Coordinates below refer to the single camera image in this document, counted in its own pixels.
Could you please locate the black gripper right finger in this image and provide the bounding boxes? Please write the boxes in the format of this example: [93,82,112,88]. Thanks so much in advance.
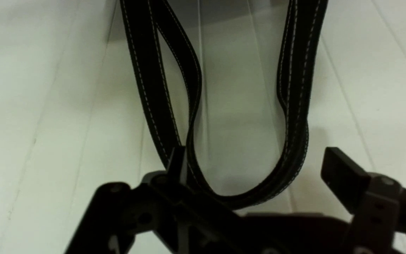
[320,147,371,215]

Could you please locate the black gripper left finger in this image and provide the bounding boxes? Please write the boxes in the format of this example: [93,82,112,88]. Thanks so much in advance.
[168,146,188,184]

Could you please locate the black tote bag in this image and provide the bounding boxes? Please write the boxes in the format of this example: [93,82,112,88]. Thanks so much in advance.
[119,0,329,209]

